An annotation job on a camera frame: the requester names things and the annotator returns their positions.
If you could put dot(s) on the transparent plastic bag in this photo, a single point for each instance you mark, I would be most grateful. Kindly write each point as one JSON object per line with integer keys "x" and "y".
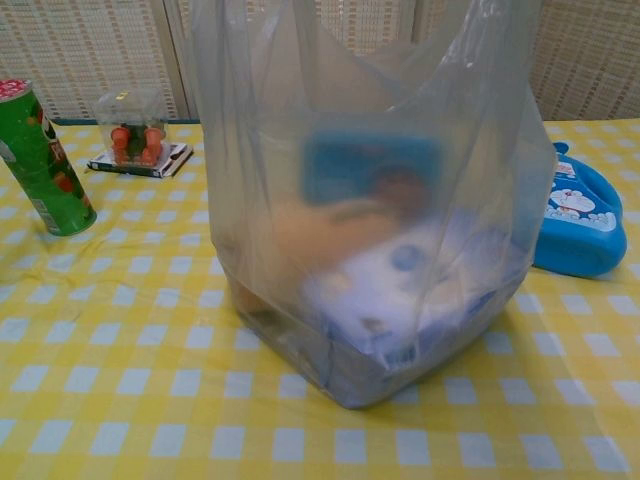
{"x": 260, "y": 150}

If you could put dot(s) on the blue box in bag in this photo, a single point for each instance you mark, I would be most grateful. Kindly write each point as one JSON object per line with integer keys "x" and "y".
{"x": 370, "y": 165}

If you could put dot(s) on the blue white package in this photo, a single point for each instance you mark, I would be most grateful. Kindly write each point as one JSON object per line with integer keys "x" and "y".
{"x": 395, "y": 300}

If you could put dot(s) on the clear box with orange toys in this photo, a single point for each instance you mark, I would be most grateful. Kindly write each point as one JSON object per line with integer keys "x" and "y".
{"x": 137, "y": 142}

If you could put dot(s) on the yellow checkered tablecloth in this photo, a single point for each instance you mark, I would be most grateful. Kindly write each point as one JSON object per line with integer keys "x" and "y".
{"x": 125, "y": 350}

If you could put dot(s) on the blue detergent bottle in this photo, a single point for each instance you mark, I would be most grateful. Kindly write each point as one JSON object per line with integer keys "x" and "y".
{"x": 580, "y": 215}

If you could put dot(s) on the green chips can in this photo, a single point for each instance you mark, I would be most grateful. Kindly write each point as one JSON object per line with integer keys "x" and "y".
{"x": 47, "y": 165}

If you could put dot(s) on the woven folding screen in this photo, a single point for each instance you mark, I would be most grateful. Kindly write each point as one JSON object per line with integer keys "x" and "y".
{"x": 90, "y": 55}

